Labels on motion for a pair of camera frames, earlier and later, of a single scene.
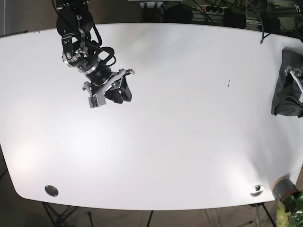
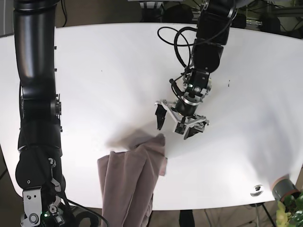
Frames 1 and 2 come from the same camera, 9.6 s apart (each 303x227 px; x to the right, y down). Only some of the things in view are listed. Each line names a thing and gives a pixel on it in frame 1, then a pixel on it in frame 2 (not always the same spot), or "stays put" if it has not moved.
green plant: (289, 212) stays put
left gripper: (102, 79) to (33, 216)
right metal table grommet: (259, 189) stays put
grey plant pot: (283, 187) stays put
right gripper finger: (289, 69) to (197, 84)
